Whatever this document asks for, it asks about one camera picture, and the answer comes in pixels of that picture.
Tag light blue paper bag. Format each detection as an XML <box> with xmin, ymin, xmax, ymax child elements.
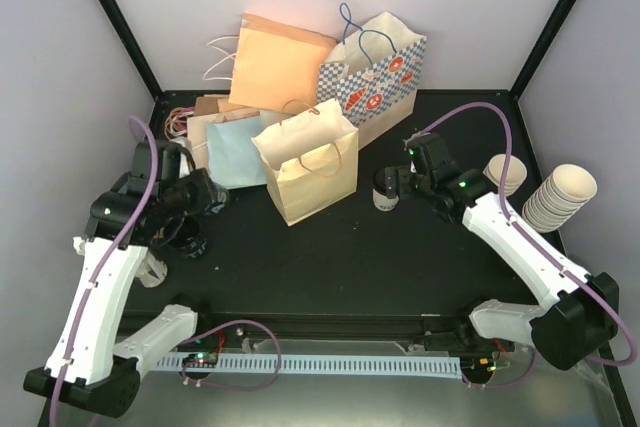
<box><xmin>207</xmin><ymin>116</ymin><xmax>266</xmax><ymax>189</ymax></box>

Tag tall white cup stack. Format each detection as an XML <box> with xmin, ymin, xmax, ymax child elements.
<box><xmin>522</xmin><ymin>164</ymin><xmax>598</xmax><ymax>233</ymax></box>

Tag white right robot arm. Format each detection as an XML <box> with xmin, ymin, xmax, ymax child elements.
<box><xmin>373</xmin><ymin>133</ymin><xmax>619</xmax><ymax>370</ymax></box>

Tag flat brown paper bags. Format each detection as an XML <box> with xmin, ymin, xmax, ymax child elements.
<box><xmin>164</xmin><ymin>94</ymin><xmax>260</xmax><ymax>168</ymax></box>

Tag short white cup stack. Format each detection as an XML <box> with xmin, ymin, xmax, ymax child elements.
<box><xmin>482</xmin><ymin>153</ymin><xmax>528</xmax><ymax>198</ymax></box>

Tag white takeout coffee cup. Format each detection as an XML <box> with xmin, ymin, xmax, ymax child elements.
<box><xmin>372</xmin><ymin>168</ymin><xmax>399</xmax><ymax>212</ymax></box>

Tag light blue cable duct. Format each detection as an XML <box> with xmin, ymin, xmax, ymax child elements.
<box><xmin>187</xmin><ymin>353</ymin><xmax>462</xmax><ymax>380</ymax></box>

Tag blue checkered paper bag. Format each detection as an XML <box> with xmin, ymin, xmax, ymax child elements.
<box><xmin>316</xmin><ymin>3</ymin><xmax>427</xmax><ymax>148</ymax></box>

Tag black frame post right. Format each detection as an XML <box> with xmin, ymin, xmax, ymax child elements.
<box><xmin>510</xmin><ymin>0</ymin><xmax>578</xmax><ymax>100</ymax></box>

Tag beige kraft paper bag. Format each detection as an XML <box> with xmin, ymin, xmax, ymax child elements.
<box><xmin>252</xmin><ymin>98</ymin><xmax>359</xmax><ymax>226</ymax></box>

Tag orange paper bag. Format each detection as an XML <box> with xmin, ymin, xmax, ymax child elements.
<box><xmin>229</xmin><ymin>13</ymin><xmax>337</xmax><ymax>111</ymax></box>

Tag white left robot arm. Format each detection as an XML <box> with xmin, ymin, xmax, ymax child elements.
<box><xmin>23</xmin><ymin>140</ymin><xmax>229</xmax><ymax>418</ymax></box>

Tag black cup with white print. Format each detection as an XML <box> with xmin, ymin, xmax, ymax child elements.
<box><xmin>161</xmin><ymin>216</ymin><xmax>207</xmax><ymax>259</ymax></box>

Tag black frame post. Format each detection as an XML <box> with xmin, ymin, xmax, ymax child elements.
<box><xmin>98</xmin><ymin>0</ymin><xmax>163</xmax><ymax>100</ymax></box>
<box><xmin>510</xmin><ymin>0</ymin><xmax>578</xmax><ymax>100</ymax></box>

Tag black frame post left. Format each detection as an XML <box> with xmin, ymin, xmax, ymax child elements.
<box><xmin>98</xmin><ymin>0</ymin><xmax>163</xmax><ymax>100</ymax></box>

